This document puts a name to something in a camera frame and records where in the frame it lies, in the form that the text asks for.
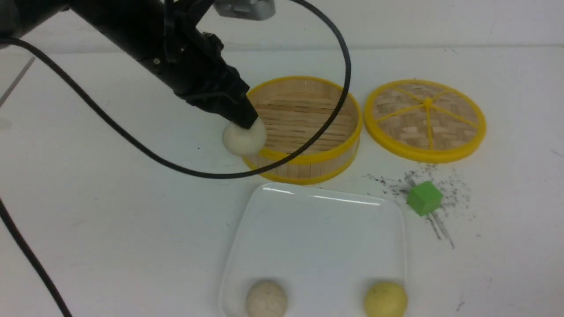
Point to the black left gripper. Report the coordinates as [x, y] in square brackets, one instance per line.
[189, 61]

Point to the white steamed bun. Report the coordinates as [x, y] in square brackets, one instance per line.
[245, 142]
[266, 298]

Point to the yellow steamed bun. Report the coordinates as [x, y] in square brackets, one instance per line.
[386, 299]

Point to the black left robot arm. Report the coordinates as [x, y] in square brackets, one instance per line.
[114, 19]

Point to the white square plate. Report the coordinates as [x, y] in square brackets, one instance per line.
[325, 248]

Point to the yellow rimmed bamboo steamer basket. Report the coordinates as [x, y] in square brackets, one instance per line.
[293, 109]

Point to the yellow rimmed woven steamer lid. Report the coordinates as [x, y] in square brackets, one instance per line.
[424, 121]

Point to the green cube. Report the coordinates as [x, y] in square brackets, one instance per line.
[424, 198]

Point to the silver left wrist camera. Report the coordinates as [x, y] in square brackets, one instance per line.
[252, 10]

